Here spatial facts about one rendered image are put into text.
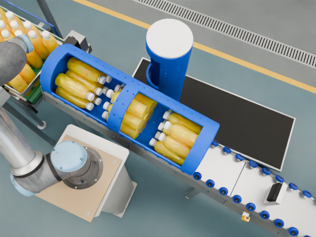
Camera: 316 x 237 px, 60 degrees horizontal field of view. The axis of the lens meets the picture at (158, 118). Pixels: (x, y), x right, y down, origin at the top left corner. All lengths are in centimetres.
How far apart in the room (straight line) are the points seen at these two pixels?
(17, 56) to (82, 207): 65
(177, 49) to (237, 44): 150
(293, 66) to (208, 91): 101
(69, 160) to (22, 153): 16
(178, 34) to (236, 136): 112
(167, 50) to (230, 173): 77
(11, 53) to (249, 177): 122
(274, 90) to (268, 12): 97
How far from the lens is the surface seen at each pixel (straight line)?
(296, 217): 162
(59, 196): 127
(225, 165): 152
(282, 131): 260
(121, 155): 126
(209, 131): 123
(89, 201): 123
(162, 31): 170
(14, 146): 100
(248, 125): 250
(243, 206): 152
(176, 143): 128
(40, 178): 108
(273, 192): 144
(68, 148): 106
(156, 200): 238
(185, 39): 168
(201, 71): 280
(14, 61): 90
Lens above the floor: 237
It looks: 69 degrees down
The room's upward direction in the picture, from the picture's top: 5 degrees clockwise
